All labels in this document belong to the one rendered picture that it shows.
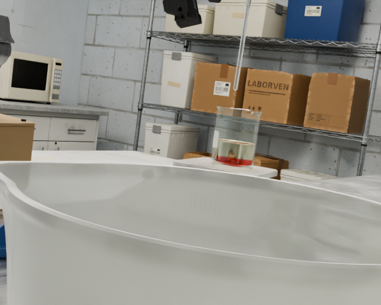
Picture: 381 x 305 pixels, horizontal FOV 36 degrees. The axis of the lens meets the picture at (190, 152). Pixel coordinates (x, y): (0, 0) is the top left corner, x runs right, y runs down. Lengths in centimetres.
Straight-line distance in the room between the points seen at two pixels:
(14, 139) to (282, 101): 232
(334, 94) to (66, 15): 223
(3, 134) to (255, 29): 242
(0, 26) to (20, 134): 16
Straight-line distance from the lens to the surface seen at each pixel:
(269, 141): 356
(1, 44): 93
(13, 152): 93
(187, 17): 82
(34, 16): 430
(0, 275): 56
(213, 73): 332
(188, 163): 79
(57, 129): 372
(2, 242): 61
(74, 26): 453
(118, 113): 429
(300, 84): 318
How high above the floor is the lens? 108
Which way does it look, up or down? 6 degrees down
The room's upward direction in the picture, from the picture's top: 8 degrees clockwise
